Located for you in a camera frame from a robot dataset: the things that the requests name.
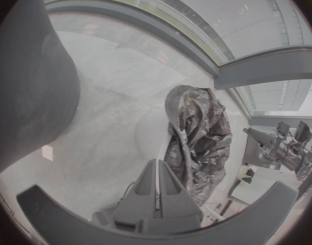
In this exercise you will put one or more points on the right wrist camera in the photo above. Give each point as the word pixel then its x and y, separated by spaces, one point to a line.
pixel 283 127

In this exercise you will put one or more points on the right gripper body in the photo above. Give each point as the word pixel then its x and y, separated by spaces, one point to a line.
pixel 278 147

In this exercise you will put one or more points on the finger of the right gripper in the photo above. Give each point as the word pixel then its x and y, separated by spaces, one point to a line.
pixel 260 138

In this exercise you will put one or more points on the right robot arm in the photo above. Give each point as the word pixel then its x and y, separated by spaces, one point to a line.
pixel 304 131

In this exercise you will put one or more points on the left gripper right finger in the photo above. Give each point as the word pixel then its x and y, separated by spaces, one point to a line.
pixel 179 208

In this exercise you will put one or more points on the white trash bin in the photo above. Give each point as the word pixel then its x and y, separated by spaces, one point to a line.
pixel 151 136

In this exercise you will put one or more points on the black plastic bag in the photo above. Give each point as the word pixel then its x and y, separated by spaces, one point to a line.
pixel 204 136

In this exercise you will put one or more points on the dark grey round chair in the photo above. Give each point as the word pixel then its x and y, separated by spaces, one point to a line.
pixel 31 85

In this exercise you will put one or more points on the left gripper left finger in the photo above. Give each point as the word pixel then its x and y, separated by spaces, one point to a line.
pixel 135 210

